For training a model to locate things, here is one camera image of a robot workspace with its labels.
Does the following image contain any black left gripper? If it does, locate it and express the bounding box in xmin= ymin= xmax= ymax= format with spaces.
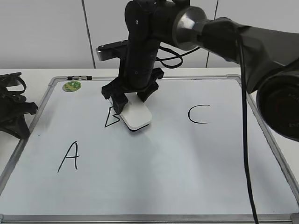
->
xmin=0 ymin=72 xmax=38 ymax=140

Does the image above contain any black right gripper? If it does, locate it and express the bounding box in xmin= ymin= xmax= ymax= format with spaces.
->
xmin=101 ymin=68 xmax=164 ymax=114

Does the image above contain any white whiteboard eraser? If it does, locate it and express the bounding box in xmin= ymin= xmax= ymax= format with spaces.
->
xmin=116 ymin=93 xmax=152 ymax=132

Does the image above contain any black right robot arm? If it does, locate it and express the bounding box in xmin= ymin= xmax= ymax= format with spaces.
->
xmin=97 ymin=0 xmax=299 ymax=141

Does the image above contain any green round magnet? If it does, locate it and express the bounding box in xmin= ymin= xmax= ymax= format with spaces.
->
xmin=62 ymin=81 xmax=82 ymax=92

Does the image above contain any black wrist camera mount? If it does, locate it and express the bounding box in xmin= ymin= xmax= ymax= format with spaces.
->
xmin=96 ymin=40 xmax=128 ymax=61

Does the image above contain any black and silver frame clip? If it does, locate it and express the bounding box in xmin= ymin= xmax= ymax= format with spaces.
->
xmin=67 ymin=76 xmax=93 ymax=81

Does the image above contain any white board with grey frame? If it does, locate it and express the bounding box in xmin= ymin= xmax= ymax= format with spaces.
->
xmin=0 ymin=74 xmax=299 ymax=224

